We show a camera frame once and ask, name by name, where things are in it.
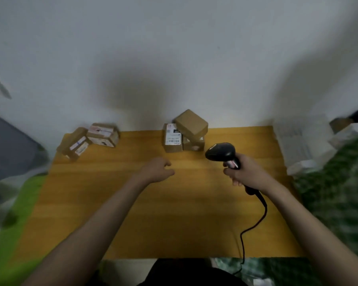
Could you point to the person's left hand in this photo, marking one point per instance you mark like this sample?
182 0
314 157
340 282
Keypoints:
153 172

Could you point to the person's right hand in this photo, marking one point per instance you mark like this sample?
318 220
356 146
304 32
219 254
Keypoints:
252 175

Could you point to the person's left thumb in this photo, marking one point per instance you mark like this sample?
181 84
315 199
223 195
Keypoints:
168 173

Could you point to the person's right thumb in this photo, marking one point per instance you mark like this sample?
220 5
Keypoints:
241 160

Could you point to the black handheld barcode scanner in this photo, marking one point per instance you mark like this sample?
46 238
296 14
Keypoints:
220 151

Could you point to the person's right forearm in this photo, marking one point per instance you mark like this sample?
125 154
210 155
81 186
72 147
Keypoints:
313 235

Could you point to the person's left forearm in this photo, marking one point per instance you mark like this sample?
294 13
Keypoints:
86 232

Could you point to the cardboard box large white label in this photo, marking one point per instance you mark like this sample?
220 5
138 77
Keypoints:
173 139

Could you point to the small cardboard box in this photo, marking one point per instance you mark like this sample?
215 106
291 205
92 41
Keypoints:
194 145

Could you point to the plain brown cardboard box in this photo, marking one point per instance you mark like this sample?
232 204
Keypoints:
191 124

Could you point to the cardboard box pink white label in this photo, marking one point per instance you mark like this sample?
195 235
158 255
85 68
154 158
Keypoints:
103 135

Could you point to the long cardboard box striped label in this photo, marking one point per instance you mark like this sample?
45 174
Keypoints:
74 145

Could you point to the person's black shorts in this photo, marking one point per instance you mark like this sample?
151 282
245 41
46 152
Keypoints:
185 272

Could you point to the green patterned blanket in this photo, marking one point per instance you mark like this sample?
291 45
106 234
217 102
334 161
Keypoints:
337 199

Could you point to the grey fabric cushion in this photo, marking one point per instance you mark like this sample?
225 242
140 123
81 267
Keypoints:
9 148

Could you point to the bright green cloth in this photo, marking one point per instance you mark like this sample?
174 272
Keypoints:
12 229

